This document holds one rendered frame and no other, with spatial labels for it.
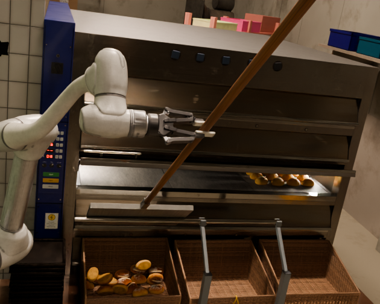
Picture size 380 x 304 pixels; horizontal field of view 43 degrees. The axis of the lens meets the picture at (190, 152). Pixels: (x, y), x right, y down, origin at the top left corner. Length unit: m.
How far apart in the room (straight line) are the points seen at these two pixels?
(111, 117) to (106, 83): 0.11
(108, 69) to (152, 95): 1.31
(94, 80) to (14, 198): 0.81
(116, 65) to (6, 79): 1.31
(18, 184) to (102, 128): 0.73
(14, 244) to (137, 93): 1.11
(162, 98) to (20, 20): 0.87
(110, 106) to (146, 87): 1.33
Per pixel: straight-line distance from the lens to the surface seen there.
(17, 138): 1.84
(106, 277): 3.04
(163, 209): 2.58
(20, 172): 2.13
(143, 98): 2.84
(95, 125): 1.52
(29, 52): 2.77
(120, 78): 1.56
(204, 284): 2.74
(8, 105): 2.84
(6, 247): 2.31
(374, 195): 6.19
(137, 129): 1.55
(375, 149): 6.21
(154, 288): 3.11
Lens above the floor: 2.38
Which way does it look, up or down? 18 degrees down
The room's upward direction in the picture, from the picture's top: 9 degrees clockwise
